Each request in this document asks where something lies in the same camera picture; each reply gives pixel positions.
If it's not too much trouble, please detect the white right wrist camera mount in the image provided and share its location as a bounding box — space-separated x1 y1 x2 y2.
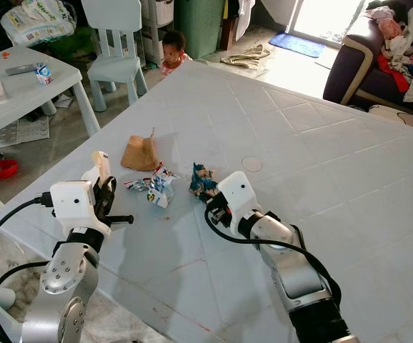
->
217 171 263 221

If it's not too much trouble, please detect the blue door mat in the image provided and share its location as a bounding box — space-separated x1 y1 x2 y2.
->
268 31 327 59

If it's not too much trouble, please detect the pale green child chair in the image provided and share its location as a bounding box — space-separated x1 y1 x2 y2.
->
81 0 149 109

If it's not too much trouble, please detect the pink cloth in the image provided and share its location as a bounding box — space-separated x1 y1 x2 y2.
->
367 6 405 42

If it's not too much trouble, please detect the green rubbish bin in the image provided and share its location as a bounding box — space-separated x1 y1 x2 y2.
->
174 0 226 60

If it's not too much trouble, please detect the crumpled brown paper bag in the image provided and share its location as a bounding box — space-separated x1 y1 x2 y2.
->
120 128 160 173

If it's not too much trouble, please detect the dark sofa with beige trim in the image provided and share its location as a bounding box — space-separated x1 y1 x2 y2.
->
322 0 413 109

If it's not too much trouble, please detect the white storage rack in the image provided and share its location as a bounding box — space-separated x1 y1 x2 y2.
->
140 0 176 66

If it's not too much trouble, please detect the red bowl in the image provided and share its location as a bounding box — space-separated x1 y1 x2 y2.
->
0 158 20 180

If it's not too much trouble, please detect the beige towel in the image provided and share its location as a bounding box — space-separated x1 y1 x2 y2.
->
220 44 272 71

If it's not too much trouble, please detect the clear plastic bag with packs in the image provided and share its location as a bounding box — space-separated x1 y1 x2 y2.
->
0 0 78 48

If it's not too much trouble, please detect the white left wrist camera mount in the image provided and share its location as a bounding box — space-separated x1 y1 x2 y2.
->
49 165 111 237

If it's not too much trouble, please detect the red cloth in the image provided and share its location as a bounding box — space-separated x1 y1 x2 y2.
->
376 53 412 94

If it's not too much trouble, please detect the cream floor rug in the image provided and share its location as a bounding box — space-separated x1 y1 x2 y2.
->
367 104 413 147

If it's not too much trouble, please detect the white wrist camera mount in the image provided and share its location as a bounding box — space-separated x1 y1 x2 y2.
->
217 171 263 221
49 165 111 237

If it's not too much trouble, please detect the small white blue carton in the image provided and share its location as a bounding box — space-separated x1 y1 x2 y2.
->
34 63 53 86

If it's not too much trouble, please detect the small child in striped top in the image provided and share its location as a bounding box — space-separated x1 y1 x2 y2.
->
158 29 194 79

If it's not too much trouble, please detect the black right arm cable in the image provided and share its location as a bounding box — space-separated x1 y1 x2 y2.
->
204 207 344 290

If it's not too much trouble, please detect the crumpled white blue wrapper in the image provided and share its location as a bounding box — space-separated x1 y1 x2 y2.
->
124 164 178 210

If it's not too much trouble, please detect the small white plastic table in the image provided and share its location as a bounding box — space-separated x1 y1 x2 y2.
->
0 46 102 219

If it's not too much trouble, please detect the teal wrapper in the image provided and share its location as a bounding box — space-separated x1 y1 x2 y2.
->
189 162 219 202

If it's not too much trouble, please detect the newspaper sheet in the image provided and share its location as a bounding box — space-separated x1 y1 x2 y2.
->
0 116 51 151

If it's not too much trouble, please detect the grey remote control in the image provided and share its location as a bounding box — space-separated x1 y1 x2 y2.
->
4 63 39 76

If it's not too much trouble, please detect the cream-taped left gripper finger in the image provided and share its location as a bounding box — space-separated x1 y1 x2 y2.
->
89 149 111 182

